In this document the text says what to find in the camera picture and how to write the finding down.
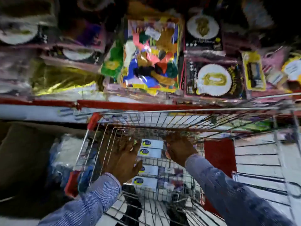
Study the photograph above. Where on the small black packet gold number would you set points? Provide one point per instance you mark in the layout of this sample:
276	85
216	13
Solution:
203	30

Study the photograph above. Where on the purple packet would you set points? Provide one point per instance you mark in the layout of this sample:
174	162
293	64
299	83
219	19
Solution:
91	35

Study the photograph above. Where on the person's left hand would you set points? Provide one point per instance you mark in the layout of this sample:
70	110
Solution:
118	158

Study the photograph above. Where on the person's left thumb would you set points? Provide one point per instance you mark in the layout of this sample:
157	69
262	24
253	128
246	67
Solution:
138	168

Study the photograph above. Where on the person's right hand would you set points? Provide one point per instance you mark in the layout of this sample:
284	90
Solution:
181	150

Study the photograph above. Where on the pink packet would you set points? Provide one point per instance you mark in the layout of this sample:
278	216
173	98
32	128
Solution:
274	65

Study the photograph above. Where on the large black packet gold number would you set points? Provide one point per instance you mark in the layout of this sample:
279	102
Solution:
214	78

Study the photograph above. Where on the person's right thumb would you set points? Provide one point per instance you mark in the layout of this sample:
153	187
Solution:
168	154

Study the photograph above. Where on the green balloon packet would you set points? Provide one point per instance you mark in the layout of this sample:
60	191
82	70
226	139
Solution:
114	61

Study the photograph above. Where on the yellow and white packet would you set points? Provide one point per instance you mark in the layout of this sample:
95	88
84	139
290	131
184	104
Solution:
292	67

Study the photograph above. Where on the black packet white disc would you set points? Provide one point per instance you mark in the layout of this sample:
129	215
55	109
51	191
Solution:
75	54
18	34

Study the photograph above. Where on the person's right forearm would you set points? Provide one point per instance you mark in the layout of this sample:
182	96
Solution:
225	195

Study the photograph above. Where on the white packet blue yellow label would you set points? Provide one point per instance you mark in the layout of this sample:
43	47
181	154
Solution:
145	182
149	170
150	152
154	144

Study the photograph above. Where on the person's left forearm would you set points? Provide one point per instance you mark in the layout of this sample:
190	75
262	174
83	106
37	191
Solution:
87	202

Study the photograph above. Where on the brown cardboard box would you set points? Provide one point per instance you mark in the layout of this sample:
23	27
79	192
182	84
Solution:
23	167

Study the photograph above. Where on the yellow framed packet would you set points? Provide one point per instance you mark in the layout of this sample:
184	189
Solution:
254	71

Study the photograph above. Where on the multicolour balloon packet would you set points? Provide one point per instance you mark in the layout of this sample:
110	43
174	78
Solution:
150	56

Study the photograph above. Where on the clear bag of blue goods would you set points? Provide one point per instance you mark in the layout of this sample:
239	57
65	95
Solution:
63	160

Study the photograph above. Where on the gold foil packet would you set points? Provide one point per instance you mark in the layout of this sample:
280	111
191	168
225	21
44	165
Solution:
63	82

